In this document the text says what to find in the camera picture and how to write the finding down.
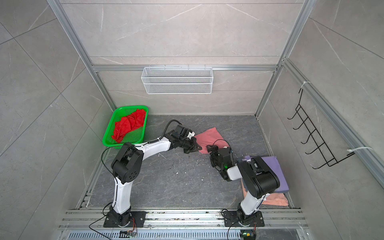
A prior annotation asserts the pink t-shirt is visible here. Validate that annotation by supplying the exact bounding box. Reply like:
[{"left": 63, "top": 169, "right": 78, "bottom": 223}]
[{"left": 195, "top": 127, "right": 230, "bottom": 154}]

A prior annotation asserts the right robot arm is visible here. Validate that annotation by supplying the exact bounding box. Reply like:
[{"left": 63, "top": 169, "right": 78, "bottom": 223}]
[{"left": 207, "top": 145, "right": 280, "bottom": 227}]

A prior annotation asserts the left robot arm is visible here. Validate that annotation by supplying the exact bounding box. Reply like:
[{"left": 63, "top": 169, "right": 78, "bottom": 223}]
[{"left": 108, "top": 124, "right": 202, "bottom": 227}]

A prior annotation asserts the green plastic basket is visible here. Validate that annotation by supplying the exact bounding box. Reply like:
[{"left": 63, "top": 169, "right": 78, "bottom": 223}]
[{"left": 103, "top": 106, "right": 149, "bottom": 149}]

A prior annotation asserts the red t-shirt in basket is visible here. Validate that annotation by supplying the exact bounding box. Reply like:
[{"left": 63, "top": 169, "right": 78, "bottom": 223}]
[{"left": 111, "top": 108, "right": 147, "bottom": 144}]

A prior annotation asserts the folded purple t-shirt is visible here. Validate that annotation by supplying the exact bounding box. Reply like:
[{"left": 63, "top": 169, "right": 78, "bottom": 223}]
[{"left": 241, "top": 155, "right": 289, "bottom": 197}]

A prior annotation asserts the folded salmon t-shirt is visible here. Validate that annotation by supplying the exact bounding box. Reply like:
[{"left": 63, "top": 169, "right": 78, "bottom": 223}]
[{"left": 240, "top": 181, "right": 289, "bottom": 207}]

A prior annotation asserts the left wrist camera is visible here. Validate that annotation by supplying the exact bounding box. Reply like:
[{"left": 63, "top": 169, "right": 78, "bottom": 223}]
[{"left": 187, "top": 130, "right": 195, "bottom": 139}]

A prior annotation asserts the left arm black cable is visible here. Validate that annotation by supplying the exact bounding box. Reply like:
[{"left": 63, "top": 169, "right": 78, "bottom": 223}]
[{"left": 158, "top": 119, "right": 183, "bottom": 140}]

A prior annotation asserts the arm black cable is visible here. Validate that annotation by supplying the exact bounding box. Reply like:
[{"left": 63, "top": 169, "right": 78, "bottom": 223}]
[
  {"left": 211, "top": 138, "right": 232, "bottom": 149},
  {"left": 158, "top": 119, "right": 183, "bottom": 140}
]

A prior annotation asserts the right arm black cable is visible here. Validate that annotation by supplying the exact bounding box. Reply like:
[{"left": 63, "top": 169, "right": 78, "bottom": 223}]
[{"left": 211, "top": 138, "right": 232, "bottom": 149}]

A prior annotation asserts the white wire mesh basket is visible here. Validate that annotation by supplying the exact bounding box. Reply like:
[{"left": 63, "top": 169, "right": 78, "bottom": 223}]
[{"left": 141, "top": 67, "right": 214, "bottom": 95}]

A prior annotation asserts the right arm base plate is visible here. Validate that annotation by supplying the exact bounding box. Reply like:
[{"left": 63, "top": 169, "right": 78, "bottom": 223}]
[{"left": 221, "top": 209, "right": 265, "bottom": 228}]

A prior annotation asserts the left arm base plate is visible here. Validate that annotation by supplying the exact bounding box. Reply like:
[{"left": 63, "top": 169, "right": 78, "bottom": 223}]
[{"left": 103, "top": 211, "right": 146, "bottom": 228}]

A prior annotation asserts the black wire hook rack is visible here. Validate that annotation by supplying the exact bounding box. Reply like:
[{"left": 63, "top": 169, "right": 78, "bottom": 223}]
[{"left": 287, "top": 89, "right": 355, "bottom": 170}]

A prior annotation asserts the aluminium rail frame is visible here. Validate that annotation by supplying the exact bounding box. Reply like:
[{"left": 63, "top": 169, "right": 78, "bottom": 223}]
[{"left": 58, "top": 208, "right": 313, "bottom": 240}]

